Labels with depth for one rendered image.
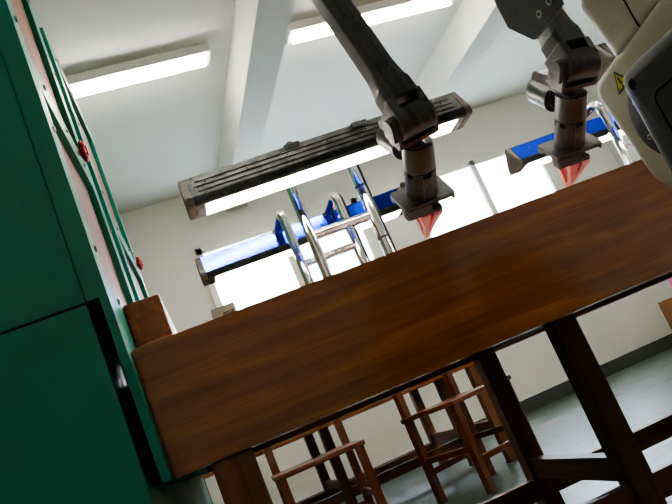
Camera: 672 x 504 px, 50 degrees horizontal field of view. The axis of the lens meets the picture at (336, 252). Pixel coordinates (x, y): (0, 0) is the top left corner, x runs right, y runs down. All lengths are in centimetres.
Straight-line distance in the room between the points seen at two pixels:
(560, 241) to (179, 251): 563
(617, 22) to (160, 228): 605
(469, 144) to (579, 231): 646
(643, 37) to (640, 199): 49
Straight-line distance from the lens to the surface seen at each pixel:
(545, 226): 119
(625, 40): 85
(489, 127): 783
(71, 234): 107
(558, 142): 144
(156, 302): 119
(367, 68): 126
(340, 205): 188
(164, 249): 665
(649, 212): 128
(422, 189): 129
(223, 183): 143
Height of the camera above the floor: 56
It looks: 12 degrees up
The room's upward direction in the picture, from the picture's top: 23 degrees counter-clockwise
